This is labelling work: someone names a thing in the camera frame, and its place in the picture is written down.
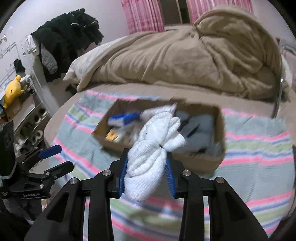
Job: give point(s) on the grey knitted gloves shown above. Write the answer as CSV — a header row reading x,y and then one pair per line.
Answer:
x,y
197,132

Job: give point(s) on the brown cardboard box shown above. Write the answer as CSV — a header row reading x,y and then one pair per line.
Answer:
x,y
204,163

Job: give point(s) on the beige fleece blanket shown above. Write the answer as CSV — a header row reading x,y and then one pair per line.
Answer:
x,y
226,50

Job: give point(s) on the white socks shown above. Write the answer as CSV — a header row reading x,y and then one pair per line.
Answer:
x,y
147,157

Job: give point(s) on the black clothes pile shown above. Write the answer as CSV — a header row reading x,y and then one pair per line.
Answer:
x,y
61,39

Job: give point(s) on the metal bed rail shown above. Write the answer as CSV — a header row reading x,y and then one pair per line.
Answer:
x,y
278,100

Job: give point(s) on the grey shelf unit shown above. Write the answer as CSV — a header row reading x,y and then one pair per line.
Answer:
x,y
30,118

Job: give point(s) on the white quilt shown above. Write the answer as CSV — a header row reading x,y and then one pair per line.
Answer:
x,y
77,68

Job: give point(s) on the yellow plush toy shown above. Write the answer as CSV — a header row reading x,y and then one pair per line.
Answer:
x,y
12,91

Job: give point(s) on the capybara print tissue pack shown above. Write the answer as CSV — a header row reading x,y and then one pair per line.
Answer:
x,y
113,136

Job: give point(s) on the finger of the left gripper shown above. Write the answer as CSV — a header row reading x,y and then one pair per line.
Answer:
x,y
59,171
38,154

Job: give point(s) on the cotton swab bag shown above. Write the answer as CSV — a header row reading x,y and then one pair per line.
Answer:
x,y
149,113

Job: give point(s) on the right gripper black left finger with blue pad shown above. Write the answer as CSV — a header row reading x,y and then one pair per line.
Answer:
x,y
63,218

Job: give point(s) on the striped pastel towel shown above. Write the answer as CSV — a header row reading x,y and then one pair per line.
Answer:
x,y
259,165

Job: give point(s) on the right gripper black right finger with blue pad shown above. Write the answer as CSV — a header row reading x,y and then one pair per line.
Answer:
x,y
230,218

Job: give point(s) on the blue tissue pack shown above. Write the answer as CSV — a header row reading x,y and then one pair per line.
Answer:
x,y
123,119

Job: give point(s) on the pink curtain left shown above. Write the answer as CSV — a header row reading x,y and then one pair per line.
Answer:
x,y
143,15

